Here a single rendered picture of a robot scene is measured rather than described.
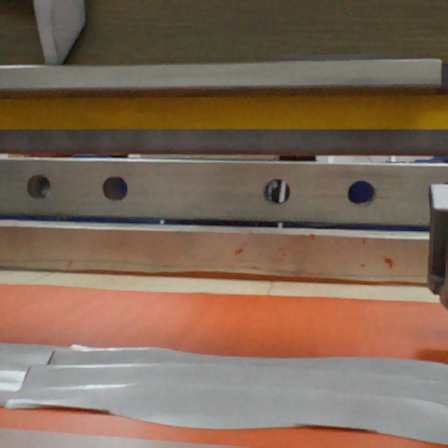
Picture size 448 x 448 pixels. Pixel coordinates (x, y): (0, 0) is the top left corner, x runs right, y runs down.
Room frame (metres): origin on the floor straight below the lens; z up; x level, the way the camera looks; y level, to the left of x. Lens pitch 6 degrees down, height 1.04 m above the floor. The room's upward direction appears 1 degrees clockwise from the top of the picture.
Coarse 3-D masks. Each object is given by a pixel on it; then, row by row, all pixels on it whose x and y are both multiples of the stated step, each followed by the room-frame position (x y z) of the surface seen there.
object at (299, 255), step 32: (0, 224) 0.48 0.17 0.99; (32, 224) 0.48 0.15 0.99; (64, 224) 0.49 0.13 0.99; (96, 224) 0.49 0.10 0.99; (128, 224) 0.49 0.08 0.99; (160, 224) 0.50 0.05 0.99; (0, 256) 0.48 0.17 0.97; (32, 256) 0.47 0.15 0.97; (64, 256) 0.47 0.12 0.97; (96, 256) 0.47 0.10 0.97; (128, 256) 0.46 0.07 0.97; (160, 256) 0.46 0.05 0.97; (192, 256) 0.46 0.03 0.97; (224, 256) 0.45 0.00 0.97; (256, 256) 0.45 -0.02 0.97; (288, 256) 0.45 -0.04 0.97; (320, 256) 0.45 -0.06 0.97; (352, 256) 0.44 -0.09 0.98; (384, 256) 0.44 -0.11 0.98; (416, 256) 0.44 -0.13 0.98
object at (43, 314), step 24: (0, 288) 0.41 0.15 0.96; (24, 288) 0.41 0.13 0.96; (48, 288) 0.41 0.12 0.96; (72, 288) 0.41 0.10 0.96; (0, 312) 0.34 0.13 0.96; (24, 312) 0.34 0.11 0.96; (48, 312) 0.35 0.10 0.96; (72, 312) 0.35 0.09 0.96; (96, 312) 0.35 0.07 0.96; (120, 312) 0.35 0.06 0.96; (0, 336) 0.30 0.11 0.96; (24, 336) 0.30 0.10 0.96; (48, 336) 0.30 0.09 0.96; (72, 336) 0.30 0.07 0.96; (96, 336) 0.30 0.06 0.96; (0, 408) 0.21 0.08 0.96
